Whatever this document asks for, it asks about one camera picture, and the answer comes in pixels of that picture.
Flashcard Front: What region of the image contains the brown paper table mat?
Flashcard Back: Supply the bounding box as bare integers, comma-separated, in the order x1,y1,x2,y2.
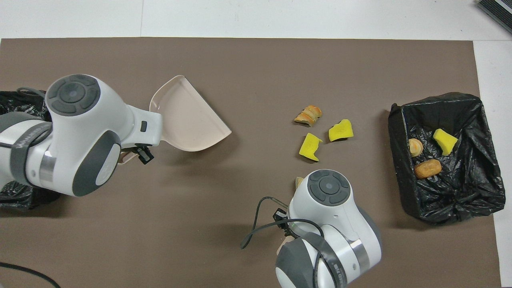
0,37,501,288

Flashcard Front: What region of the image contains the yellow sponge piece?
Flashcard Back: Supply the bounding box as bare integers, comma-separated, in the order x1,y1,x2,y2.
299,133,323,162
328,119,354,142
433,128,458,156

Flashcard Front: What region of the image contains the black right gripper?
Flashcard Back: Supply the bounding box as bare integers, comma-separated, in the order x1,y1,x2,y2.
273,207,292,236

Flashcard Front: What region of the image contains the pale bread piece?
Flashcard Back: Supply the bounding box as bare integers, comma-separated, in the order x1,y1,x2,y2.
408,138,424,158

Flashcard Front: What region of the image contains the brown bread roll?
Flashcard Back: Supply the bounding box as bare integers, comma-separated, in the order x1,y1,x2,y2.
414,159,443,179

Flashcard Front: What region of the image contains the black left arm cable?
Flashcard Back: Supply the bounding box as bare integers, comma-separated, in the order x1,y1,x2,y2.
0,87,61,288

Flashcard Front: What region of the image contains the beige plastic dustpan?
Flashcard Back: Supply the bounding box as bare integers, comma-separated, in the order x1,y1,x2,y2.
118,75,232,164

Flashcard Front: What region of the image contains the orange striped croissant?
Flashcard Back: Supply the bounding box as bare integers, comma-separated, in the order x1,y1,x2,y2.
294,105,323,128

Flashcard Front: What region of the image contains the dark ribbed object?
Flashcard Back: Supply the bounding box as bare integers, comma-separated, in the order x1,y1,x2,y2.
478,0,512,34

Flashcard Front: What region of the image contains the black bagged bin pink spot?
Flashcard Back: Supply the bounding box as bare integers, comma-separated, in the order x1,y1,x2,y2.
0,90,62,212

